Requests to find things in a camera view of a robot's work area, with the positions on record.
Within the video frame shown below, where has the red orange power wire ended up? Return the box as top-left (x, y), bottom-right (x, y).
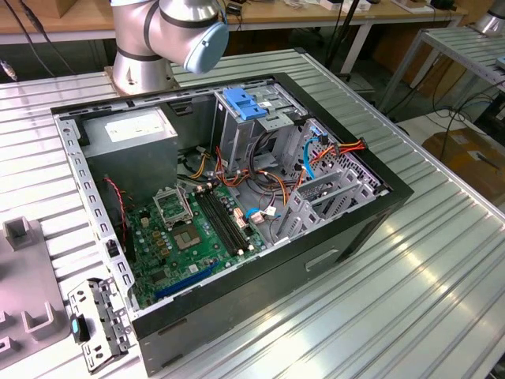
top-left (310, 136), bottom-right (368, 167)

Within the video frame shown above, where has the metal disk bay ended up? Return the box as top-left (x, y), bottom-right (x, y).
top-left (275, 167), bottom-right (390, 244)

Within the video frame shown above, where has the black RAM slot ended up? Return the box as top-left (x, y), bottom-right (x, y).
top-left (200, 189), bottom-right (246, 253)
top-left (211, 188), bottom-right (256, 249)
top-left (206, 189), bottom-right (251, 251)
top-left (196, 190), bottom-right (242, 256)

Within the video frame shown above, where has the metal drive cage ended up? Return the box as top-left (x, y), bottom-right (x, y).
top-left (211, 81), bottom-right (309, 174)

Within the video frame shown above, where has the CPU socket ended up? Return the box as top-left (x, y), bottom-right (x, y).
top-left (170, 223), bottom-right (203, 252)

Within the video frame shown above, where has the blue drive latch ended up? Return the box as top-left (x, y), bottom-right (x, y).
top-left (223, 87), bottom-right (269, 122)

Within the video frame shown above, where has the metal socket cover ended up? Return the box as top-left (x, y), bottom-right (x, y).
top-left (152, 185), bottom-right (195, 229)

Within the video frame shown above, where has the green motherboard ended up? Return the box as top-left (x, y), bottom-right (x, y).
top-left (125, 183), bottom-right (269, 311)

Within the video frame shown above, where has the blue expansion slot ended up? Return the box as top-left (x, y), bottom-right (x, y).
top-left (154, 260), bottom-right (220, 301)

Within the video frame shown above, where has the black PC case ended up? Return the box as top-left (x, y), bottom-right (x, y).
top-left (50, 72), bottom-right (414, 377)

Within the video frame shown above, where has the grey power supply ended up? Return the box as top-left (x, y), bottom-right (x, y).
top-left (80, 106), bottom-right (179, 202)

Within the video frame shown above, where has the black stand pole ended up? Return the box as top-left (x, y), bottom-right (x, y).
top-left (325, 0), bottom-right (362, 76)

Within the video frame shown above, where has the large cardboard box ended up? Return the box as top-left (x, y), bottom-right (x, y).
top-left (421, 128), bottom-right (505, 202)

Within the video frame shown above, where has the grey parts rack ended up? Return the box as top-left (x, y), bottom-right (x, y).
top-left (0, 216), bottom-right (70, 379)

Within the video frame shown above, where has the metal slat side table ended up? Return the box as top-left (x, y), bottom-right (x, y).
top-left (378, 25), bottom-right (505, 115)

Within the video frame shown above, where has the small brown box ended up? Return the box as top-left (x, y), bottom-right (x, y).
top-left (58, 0), bottom-right (111, 19)

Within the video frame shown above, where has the orange yellow wire bundle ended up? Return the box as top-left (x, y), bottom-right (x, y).
top-left (188, 145), bottom-right (305, 207)

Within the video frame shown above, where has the short blue data wire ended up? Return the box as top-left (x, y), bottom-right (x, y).
top-left (244, 208), bottom-right (283, 223)

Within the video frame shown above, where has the black wire loop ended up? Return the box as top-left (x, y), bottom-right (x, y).
top-left (251, 129), bottom-right (279, 175)

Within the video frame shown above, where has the long blue data wire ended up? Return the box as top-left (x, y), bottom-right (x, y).
top-left (301, 129), bottom-right (331, 182)

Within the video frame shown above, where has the wooden desk white frame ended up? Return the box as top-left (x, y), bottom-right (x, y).
top-left (0, 0), bottom-right (469, 76)

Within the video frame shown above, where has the metal expansion bracket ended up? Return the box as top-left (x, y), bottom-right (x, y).
top-left (67, 276), bottom-right (133, 374)

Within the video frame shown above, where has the black teal bracket latch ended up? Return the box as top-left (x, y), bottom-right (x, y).
top-left (69, 313), bottom-right (92, 343)

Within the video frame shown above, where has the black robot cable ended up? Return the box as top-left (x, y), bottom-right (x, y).
top-left (0, 0), bottom-right (70, 82)

